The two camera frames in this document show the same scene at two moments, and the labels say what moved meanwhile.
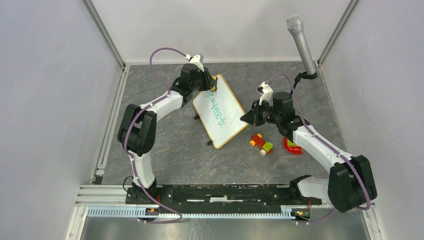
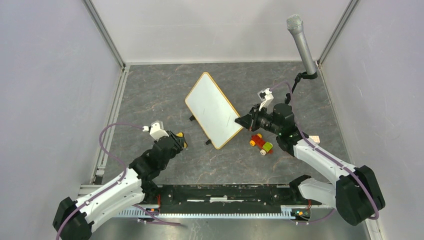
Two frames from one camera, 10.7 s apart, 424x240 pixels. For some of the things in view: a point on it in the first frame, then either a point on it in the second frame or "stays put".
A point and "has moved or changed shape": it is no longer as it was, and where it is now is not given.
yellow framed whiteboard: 219,114 has moved or changed shape
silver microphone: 295,24 stays put
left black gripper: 209,81 -> 179,142
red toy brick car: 267,147 stays put
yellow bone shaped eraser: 214,88 -> 181,134
